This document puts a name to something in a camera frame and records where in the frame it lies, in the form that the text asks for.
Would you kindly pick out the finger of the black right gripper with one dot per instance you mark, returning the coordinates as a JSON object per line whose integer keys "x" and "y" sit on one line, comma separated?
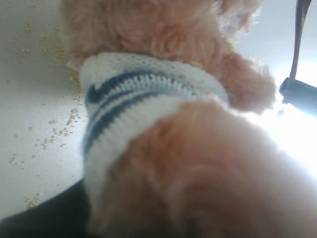
{"x": 300, "y": 95}

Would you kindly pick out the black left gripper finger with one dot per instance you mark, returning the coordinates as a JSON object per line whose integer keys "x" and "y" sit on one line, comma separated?
{"x": 63, "y": 216}

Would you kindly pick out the dark red wooden spoon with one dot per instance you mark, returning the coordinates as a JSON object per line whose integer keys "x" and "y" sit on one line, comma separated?
{"x": 302, "y": 7}

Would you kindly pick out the tan teddy bear striped sweater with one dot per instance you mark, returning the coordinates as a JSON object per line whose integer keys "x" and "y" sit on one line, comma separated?
{"x": 175, "y": 146}

